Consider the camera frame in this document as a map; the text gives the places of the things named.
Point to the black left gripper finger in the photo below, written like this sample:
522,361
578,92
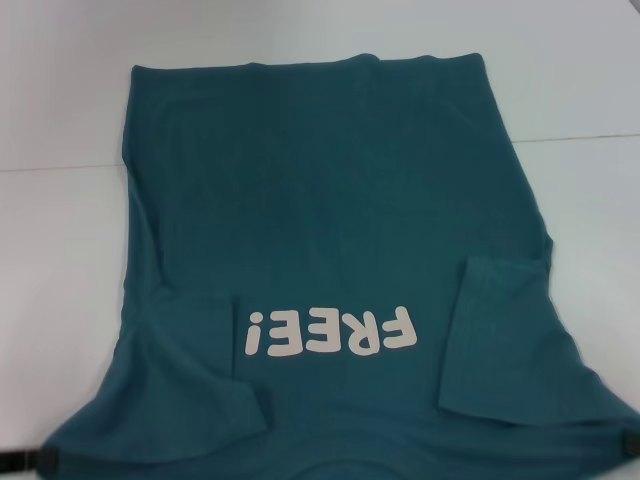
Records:
30,460

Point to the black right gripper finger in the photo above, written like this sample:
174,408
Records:
631,443

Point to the teal t-shirt with FREE print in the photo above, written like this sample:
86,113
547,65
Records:
320,225

